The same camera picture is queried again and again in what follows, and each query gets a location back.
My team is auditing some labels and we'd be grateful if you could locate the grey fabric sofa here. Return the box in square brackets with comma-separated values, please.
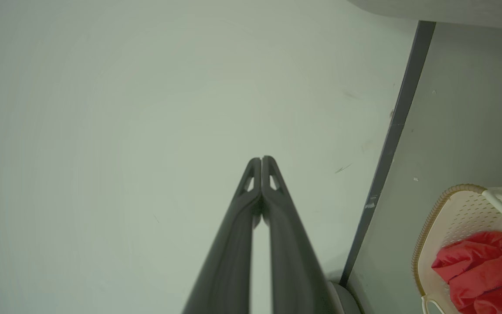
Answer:
[347, 0, 502, 31]

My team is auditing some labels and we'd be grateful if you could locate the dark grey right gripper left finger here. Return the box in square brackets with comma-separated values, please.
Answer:
[182, 157, 262, 314]

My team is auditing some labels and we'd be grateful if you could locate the black wall baseboard strip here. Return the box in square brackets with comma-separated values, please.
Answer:
[339, 20, 436, 288]

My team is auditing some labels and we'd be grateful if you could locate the cream perforated laundry basket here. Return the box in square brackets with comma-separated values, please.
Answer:
[411, 184, 502, 314]

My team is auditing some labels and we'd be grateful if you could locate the red cloth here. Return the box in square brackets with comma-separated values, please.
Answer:
[431, 230, 502, 314]

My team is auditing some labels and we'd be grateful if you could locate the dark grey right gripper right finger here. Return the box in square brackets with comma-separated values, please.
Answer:
[261, 156, 335, 314]

